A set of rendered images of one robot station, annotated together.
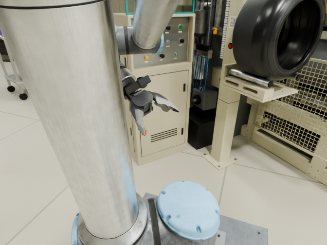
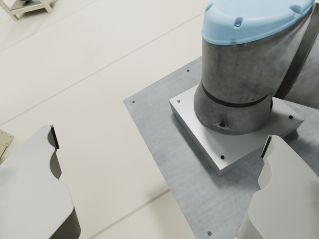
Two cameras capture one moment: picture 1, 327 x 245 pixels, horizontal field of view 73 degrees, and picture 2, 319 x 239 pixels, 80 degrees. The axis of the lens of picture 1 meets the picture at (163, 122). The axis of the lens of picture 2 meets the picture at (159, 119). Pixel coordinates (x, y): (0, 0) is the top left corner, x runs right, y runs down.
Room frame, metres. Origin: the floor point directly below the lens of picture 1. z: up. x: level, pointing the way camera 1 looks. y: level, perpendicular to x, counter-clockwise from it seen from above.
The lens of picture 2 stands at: (0.66, 0.06, 1.10)
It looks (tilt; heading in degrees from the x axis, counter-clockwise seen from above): 57 degrees down; 242
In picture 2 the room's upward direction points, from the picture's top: 25 degrees counter-clockwise
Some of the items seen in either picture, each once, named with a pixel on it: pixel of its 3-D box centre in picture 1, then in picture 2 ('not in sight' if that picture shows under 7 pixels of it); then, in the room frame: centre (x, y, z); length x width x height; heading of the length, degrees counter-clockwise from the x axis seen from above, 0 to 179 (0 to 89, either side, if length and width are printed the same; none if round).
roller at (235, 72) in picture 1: (248, 77); not in sight; (1.45, -0.58, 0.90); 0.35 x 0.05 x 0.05; 29
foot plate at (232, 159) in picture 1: (219, 156); not in sight; (1.73, -0.55, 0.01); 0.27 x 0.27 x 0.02; 29
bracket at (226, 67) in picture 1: (243, 68); not in sight; (1.67, -0.61, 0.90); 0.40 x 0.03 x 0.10; 119
